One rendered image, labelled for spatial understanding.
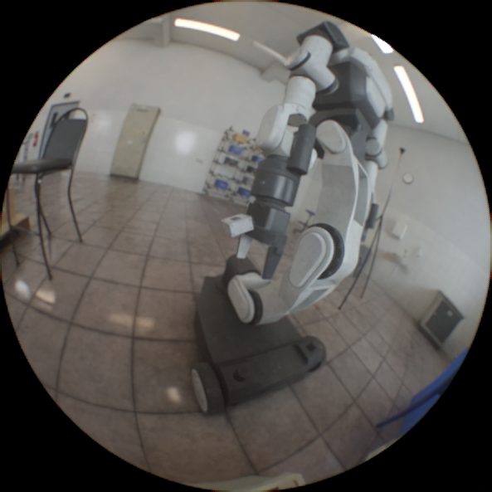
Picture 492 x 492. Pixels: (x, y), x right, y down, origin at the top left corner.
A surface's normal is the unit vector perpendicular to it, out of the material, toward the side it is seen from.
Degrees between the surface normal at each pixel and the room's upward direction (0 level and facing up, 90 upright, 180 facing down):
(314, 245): 90
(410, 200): 90
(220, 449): 0
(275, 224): 79
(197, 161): 90
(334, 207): 90
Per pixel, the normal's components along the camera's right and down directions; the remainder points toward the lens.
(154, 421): 0.36, -0.86
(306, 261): -0.85, -0.14
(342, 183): -0.91, 0.26
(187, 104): 0.36, 0.48
